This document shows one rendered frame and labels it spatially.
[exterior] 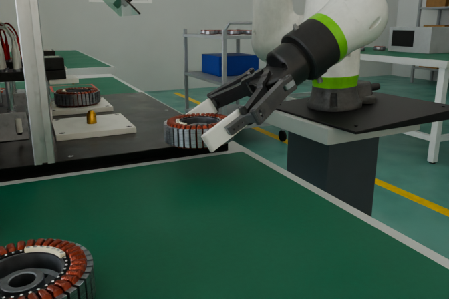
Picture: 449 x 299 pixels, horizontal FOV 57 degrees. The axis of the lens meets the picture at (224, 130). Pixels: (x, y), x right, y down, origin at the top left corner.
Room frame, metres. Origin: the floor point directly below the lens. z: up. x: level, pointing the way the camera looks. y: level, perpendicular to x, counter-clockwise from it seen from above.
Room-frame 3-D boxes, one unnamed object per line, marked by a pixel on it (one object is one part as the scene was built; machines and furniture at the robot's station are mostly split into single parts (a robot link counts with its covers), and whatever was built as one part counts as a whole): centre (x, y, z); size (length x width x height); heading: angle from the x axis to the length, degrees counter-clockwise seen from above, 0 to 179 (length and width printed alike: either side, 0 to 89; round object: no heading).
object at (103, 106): (1.06, 0.38, 0.78); 0.15 x 0.15 x 0.01; 25
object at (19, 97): (1.00, 0.51, 0.80); 0.08 x 0.05 x 0.06; 25
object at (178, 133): (0.64, 0.04, 0.82); 0.11 x 0.11 x 0.04
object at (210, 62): (3.71, -0.08, 0.51); 1.01 x 0.60 x 1.01; 25
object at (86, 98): (1.06, 0.38, 0.80); 0.11 x 0.11 x 0.04
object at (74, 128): (0.84, 0.28, 0.78); 0.15 x 0.15 x 0.01; 25
